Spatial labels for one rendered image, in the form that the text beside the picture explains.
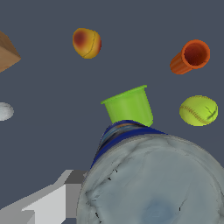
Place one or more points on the white golf ball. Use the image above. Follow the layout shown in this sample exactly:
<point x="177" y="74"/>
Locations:
<point x="5" y="111"/>

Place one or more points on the yellow and red peach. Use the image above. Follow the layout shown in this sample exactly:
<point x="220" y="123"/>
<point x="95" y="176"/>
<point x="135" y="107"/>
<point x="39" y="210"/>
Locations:
<point x="86" y="43"/>

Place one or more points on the brown wooden block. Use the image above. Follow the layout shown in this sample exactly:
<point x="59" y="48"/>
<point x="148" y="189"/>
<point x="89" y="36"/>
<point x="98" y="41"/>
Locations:
<point x="7" y="54"/>

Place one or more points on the blue can with grey lid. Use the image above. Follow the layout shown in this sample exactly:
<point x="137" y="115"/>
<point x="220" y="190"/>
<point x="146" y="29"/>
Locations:
<point x="154" y="180"/>

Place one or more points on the orange ribbed plastic cup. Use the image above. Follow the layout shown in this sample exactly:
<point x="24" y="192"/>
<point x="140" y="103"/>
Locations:
<point x="191" y="57"/>

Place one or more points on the green plastic cup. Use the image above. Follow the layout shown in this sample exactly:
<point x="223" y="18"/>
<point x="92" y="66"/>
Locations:
<point x="129" y="106"/>

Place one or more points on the yellow softball with red stitching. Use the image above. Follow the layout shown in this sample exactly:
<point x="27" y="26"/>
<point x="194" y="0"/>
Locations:
<point x="198" y="110"/>

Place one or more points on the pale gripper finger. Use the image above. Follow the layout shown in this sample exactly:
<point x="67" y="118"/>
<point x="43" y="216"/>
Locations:
<point x="48" y="201"/>

